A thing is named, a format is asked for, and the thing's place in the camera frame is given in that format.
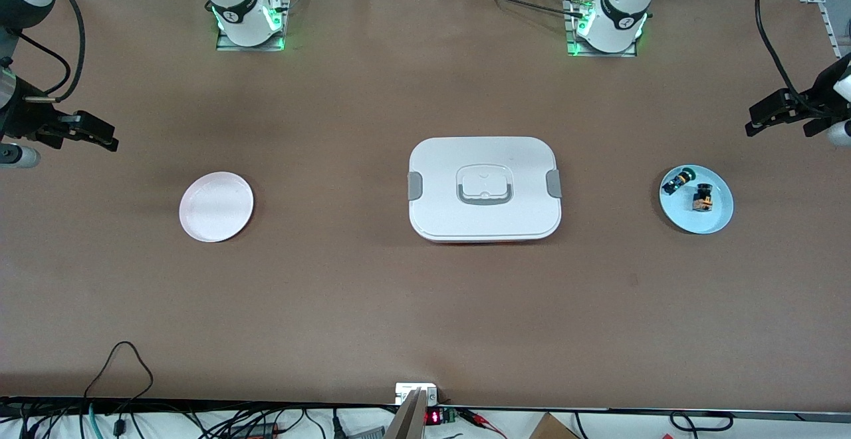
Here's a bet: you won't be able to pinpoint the black green small part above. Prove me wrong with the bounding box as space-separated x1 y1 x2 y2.
662 168 695 196

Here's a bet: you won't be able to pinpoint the light blue round plate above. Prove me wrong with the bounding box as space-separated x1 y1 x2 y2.
659 164 735 235

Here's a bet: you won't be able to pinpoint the white round plate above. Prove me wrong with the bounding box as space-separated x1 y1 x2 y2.
178 171 255 243

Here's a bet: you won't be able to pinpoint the black power adapter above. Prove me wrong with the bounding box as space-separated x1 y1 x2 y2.
229 422 280 438

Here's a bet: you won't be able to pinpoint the brown cardboard piece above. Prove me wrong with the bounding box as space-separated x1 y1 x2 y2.
529 412 580 439

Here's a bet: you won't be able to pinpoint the small white device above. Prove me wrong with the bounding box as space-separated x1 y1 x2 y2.
394 382 439 406

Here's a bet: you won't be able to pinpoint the red clip leads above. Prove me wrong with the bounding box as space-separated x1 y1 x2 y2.
459 409 507 438

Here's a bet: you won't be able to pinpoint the perforated aluminium rail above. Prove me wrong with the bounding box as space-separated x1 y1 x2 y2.
818 1 851 97

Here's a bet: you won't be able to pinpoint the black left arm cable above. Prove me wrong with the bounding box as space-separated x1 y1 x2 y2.
756 0 818 114

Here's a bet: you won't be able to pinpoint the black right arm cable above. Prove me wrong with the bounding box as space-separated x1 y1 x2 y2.
13 0 87 104

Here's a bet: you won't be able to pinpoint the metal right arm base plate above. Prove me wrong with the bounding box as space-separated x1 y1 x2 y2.
216 0 292 52

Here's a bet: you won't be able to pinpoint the black looped cable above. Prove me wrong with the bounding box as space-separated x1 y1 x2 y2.
83 341 155 400

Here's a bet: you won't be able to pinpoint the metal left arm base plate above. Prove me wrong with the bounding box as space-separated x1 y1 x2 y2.
565 0 639 57

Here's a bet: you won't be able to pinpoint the black oval cable loop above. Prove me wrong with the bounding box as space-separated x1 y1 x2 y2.
670 410 735 432

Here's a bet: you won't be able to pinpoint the white container with grey handle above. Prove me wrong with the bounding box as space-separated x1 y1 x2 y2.
407 136 562 245

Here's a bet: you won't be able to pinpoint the aluminium camera stand bar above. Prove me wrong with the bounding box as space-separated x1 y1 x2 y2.
384 388 429 439

